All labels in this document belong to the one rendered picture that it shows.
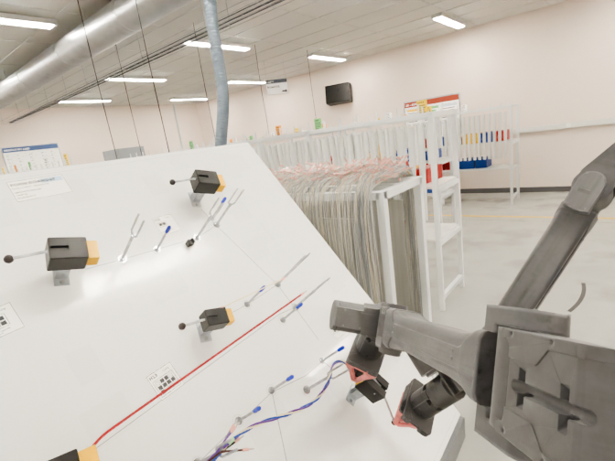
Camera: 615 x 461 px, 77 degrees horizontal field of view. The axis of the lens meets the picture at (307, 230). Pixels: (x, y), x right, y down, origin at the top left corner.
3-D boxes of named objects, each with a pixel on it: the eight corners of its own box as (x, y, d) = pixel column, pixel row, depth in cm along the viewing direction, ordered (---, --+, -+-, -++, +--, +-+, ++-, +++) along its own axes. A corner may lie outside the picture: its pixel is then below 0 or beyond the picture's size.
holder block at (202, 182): (159, 190, 93) (171, 166, 87) (202, 193, 100) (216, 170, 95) (163, 206, 91) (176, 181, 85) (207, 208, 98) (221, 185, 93)
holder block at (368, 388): (372, 403, 84) (384, 398, 82) (353, 386, 84) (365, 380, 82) (377, 389, 88) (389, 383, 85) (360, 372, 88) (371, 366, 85)
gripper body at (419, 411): (398, 419, 78) (419, 404, 74) (409, 380, 86) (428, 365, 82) (425, 439, 78) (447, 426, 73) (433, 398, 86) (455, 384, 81)
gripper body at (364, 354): (345, 364, 77) (355, 341, 73) (359, 329, 85) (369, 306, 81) (375, 380, 76) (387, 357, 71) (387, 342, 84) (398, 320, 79)
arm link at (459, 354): (588, 477, 27) (597, 318, 28) (505, 465, 27) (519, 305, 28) (402, 358, 69) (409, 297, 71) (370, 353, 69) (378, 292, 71)
